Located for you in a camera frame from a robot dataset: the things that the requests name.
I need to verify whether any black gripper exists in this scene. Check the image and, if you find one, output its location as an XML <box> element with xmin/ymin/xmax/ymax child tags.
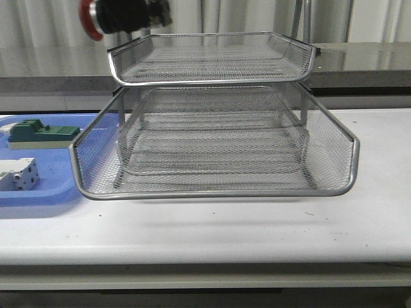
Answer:
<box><xmin>96</xmin><ymin>0</ymin><xmax>172</xmax><ymax>34</ymax></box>

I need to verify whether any red emergency stop push button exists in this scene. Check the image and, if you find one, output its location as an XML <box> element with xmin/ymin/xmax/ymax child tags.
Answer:
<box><xmin>78</xmin><ymin>0</ymin><xmax>173</xmax><ymax>42</ymax></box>

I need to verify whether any mesh tray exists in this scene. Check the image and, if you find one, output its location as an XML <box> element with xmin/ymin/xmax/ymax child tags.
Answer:
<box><xmin>115</xmin><ymin>112</ymin><xmax>311</xmax><ymax>190</ymax></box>
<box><xmin>70</xmin><ymin>83</ymin><xmax>360</xmax><ymax>200</ymax></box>
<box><xmin>107</xmin><ymin>31</ymin><xmax>317</xmax><ymax>87</ymax></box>

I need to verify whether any white curtain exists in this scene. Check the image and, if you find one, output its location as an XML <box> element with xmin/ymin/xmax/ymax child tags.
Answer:
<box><xmin>1</xmin><ymin>1</ymin><xmax>410</xmax><ymax>47</ymax></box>

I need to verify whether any grey stone counter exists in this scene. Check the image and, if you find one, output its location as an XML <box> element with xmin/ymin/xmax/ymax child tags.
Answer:
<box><xmin>1</xmin><ymin>42</ymin><xmax>410</xmax><ymax>114</ymax></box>

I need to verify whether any blue plastic tray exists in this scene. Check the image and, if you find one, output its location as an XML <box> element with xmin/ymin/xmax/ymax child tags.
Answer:
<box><xmin>1</xmin><ymin>113</ymin><xmax>96</xmax><ymax>207</ymax></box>

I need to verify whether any white circuit breaker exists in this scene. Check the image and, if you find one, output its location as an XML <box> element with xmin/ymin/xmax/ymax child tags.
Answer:
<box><xmin>1</xmin><ymin>157</ymin><xmax>39</xmax><ymax>191</ymax></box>

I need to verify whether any grey metal rack frame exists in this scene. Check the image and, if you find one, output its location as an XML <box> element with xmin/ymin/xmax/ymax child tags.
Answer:
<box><xmin>112</xmin><ymin>0</ymin><xmax>322</xmax><ymax>190</ymax></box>

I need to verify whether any green and beige switch block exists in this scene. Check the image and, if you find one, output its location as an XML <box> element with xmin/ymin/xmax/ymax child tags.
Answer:
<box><xmin>8</xmin><ymin>119</ymin><xmax>80</xmax><ymax>150</ymax></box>

